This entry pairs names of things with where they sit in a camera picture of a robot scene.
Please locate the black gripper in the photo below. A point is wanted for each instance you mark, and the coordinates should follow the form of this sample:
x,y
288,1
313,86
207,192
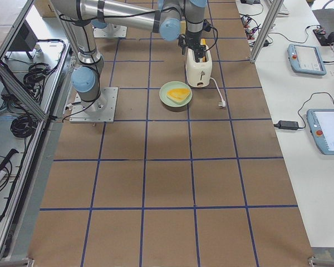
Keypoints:
x,y
193,39

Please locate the white two-slot toaster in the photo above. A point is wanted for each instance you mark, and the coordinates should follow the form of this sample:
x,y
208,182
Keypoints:
x,y
198,73

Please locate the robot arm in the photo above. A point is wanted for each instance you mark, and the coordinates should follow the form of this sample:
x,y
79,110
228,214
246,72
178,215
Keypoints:
x,y
172,20

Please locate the bread slice in toaster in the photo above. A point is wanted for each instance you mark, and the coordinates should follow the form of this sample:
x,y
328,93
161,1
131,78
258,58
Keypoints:
x,y
203,49

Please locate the bread slice on plate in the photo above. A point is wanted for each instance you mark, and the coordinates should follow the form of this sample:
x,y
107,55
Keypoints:
x,y
178,95

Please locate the light green plate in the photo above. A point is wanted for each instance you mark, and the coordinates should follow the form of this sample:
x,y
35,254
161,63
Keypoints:
x,y
170,85

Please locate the upper teach pendant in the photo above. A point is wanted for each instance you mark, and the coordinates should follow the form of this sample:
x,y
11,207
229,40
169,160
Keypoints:
x,y
306,60

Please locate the teach pendant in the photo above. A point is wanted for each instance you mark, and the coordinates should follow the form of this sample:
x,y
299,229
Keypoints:
x,y
321,123
306,60

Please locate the black power adapter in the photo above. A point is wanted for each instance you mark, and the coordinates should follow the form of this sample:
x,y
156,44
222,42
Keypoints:
x,y
287,125

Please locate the cardboard box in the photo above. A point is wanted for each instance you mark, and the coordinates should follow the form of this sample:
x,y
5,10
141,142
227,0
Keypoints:
x,y
45,8

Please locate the lower teach pendant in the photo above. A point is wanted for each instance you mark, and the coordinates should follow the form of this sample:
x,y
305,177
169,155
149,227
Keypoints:
x,y
321,123

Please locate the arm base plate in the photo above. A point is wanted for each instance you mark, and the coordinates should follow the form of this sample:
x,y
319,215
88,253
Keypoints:
x,y
111,31
102,110

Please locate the aluminium frame post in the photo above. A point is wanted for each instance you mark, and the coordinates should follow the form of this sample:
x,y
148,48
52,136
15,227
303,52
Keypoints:
x,y
266,27

